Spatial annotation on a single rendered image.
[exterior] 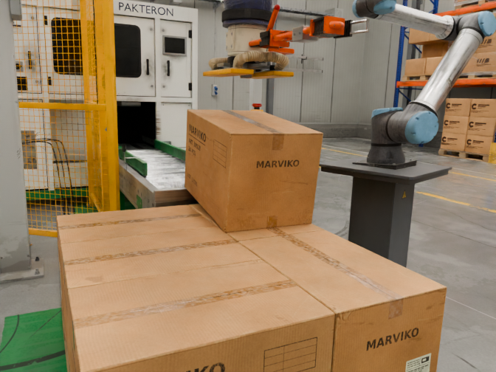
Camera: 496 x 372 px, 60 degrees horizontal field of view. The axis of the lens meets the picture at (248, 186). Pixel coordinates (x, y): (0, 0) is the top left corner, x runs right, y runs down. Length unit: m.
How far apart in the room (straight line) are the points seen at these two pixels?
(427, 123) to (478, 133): 7.65
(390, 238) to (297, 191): 0.66
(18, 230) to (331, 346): 2.12
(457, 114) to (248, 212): 8.61
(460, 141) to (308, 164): 8.35
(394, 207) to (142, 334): 1.51
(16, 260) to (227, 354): 2.08
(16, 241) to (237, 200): 1.60
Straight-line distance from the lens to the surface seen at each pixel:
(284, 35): 1.63
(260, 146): 1.64
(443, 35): 2.48
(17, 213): 2.84
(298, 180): 1.76
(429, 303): 1.36
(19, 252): 2.90
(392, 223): 2.23
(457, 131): 10.04
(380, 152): 2.23
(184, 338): 1.00
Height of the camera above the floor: 1.06
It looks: 11 degrees down
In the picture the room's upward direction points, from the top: 2 degrees clockwise
